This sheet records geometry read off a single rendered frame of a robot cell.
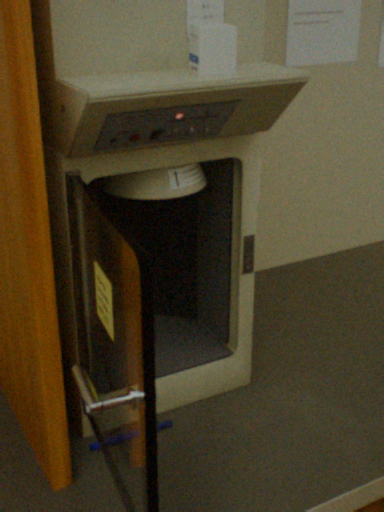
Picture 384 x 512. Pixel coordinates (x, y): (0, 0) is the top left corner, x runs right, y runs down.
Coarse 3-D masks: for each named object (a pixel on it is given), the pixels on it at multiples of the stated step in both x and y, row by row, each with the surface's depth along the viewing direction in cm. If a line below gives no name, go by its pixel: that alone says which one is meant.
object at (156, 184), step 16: (112, 176) 105; (128, 176) 103; (144, 176) 102; (160, 176) 103; (176, 176) 103; (192, 176) 105; (112, 192) 104; (128, 192) 103; (144, 192) 102; (160, 192) 102; (176, 192) 103; (192, 192) 105
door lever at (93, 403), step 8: (72, 368) 81; (80, 368) 80; (80, 376) 78; (88, 376) 78; (80, 384) 77; (88, 384) 77; (80, 392) 77; (88, 392) 75; (96, 392) 76; (128, 392) 76; (88, 400) 74; (96, 400) 74; (104, 400) 74; (112, 400) 75; (120, 400) 75; (128, 400) 75; (88, 408) 74; (96, 408) 74; (104, 408) 74
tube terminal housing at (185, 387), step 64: (64, 0) 84; (128, 0) 88; (256, 0) 97; (64, 64) 87; (128, 64) 91; (64, 192) 93; (256, 192) 109; (64, 256) 99; (64, 320) 106; (64, 384) 114; (192, 384) 117
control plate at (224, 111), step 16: (128, 112) 83; (144, 112) 85; (160, 112) 86; (176, 112) 87; (192, 112) 89; (224, 112) 92; (112, 128) 85; (128, 128) 87; (144, 128) 88; (160, 128) 90; (176, 128) 91; (96, 144) 88; (112, 144) 89; (128, 144) 91; (144, 144) 92
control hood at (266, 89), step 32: (256, 64) 98; (64, 96) 85; (96, 96) 78; (128, 96) 80; (160, 96) 83; (192, 96) 85; (224, 96) 88; (256, 96) 91; (288, 96) 94; (64, 128) 87; (96, 128) 84; (224, 128) 97; (256, 128) 100
